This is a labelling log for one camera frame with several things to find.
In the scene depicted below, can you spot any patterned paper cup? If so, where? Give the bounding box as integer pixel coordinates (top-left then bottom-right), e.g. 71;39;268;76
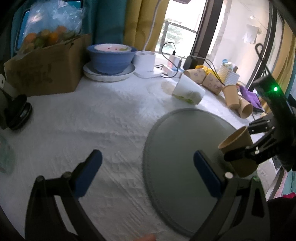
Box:
202;73;224;95
183;68;206;84

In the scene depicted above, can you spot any cardboard box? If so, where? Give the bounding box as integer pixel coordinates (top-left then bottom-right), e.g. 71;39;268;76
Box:
4;34;92;96

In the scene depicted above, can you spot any purple cloth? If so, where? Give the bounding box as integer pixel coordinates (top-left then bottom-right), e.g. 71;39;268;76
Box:
239;85;264;112

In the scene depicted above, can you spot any plastic bag of fruit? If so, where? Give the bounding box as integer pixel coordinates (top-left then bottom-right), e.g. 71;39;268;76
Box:
15;1;86;55

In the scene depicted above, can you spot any white tablecloth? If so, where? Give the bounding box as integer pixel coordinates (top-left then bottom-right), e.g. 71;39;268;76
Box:
0;52;278;241

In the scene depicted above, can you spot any white desk lamp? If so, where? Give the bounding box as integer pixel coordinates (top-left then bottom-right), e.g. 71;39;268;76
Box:
132;0;162;79

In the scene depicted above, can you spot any brown paper cup lying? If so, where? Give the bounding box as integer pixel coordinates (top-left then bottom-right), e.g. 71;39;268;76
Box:
238;96;253;119

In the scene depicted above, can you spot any brown paper cup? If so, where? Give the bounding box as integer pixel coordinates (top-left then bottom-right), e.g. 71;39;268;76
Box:
238;96;253;119
218;126;258;178

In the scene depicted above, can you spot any black device at left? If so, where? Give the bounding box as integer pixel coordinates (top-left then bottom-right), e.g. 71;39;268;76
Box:
1;90;33;131

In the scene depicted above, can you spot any white power strip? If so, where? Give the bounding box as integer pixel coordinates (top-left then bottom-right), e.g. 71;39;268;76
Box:
154;53;184;78

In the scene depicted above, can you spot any white plate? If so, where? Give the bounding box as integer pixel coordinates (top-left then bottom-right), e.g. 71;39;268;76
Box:
82;62;136;82

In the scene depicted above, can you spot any white inner bowl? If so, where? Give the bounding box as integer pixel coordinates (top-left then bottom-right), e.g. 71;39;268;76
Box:
94;44;132;52

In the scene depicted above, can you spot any patterned paper cup left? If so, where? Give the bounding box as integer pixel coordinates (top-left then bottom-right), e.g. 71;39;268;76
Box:
183;68;206;84

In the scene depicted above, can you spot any brown paper cup upside-down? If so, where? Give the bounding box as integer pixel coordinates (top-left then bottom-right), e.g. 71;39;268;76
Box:
222;85;240;109

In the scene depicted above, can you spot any grey round placemat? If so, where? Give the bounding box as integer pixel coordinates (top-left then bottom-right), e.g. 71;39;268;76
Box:
142;108;236;237

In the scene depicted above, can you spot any yellow curtain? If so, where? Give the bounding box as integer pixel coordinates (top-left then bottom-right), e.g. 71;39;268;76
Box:
123;0;169;51

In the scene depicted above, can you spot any white woven basket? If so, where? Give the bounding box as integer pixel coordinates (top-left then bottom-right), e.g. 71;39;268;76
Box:
218;65;240;86

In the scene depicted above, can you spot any blue bowl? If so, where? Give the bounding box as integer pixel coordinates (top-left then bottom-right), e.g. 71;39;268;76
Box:
86;44;137;75

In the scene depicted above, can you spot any patterned paper cup right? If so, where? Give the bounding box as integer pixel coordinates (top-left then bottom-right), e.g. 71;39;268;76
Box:
202;73;224;95

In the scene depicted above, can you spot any white paper cup lying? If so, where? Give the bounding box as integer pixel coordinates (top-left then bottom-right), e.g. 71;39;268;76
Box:
172;75;206;105

